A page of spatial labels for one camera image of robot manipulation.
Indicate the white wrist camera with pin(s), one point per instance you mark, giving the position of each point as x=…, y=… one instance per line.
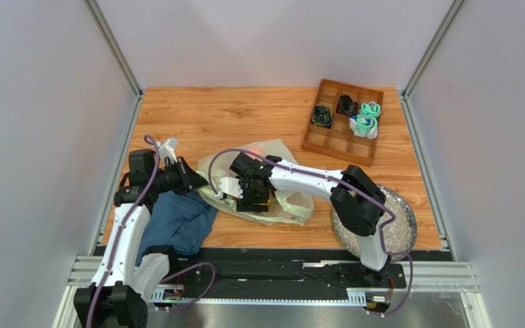
x=228, y=186
x=167, y=151

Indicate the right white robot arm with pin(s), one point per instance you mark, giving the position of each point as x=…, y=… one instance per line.
x=358, y=202

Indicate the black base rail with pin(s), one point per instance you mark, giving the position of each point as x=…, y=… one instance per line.
x=280, y=276

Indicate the speckled ceramic plate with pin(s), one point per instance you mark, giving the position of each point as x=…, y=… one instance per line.
x=399, y=236

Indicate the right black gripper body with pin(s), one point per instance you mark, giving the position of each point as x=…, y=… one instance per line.
x=251, y=195

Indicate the white teal rolled sock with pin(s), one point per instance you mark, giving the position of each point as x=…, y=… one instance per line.
x=365, y=126

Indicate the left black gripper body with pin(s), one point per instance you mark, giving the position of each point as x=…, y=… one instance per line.
x=171, y=178

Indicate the fake orange fruit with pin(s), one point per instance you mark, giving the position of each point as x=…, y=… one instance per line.
x=256, y=150

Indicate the blue cloth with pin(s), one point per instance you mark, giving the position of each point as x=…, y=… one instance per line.
x=180, y=221

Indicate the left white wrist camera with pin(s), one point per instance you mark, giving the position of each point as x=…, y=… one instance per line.
x=167, y=151

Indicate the black rolled sock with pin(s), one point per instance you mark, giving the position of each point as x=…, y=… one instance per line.
x=347, y=106

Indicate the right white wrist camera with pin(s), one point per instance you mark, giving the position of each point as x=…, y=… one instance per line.
x=228, y=186

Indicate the mint green rolled sock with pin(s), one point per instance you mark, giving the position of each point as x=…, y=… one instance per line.
x=372, y=109

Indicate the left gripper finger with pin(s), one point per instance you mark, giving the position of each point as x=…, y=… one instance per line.
x=189, y=175
x=194, y=185

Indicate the dark blue striped sock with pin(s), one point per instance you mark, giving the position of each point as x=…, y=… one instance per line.
x=322, y=116

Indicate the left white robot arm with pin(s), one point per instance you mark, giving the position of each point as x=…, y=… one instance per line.
x=122, y=286

